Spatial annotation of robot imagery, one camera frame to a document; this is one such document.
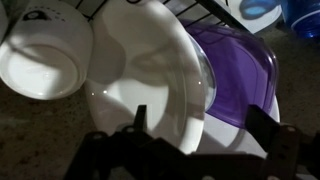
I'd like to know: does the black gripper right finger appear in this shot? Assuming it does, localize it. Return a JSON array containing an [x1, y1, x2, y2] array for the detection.
[[245, 104, 280, 152]]

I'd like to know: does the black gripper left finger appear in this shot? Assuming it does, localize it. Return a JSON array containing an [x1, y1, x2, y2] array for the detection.
[[133, 105, 147, 132]]

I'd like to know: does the white deep plate bowl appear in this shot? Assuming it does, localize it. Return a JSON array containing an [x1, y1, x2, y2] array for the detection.
[[85, 0, 205, 154]]

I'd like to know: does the white mug upper rack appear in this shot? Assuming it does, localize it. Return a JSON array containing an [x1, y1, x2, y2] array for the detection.
[[0, 0, 93, 100]]

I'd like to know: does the black two-tier dish rack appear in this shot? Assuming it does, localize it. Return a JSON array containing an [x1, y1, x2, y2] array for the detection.
[[66, 0, 249, 31]]

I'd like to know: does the large white plate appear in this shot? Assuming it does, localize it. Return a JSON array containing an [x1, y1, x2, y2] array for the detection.
[[193, 94, 281, 159]]

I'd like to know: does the white drain mat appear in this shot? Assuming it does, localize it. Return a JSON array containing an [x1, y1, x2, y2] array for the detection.
[[217, 0, 282, 33]]

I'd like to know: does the blue water bottle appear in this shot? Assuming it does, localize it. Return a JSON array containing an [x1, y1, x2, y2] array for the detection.
[[239, 0, 320, 39]]

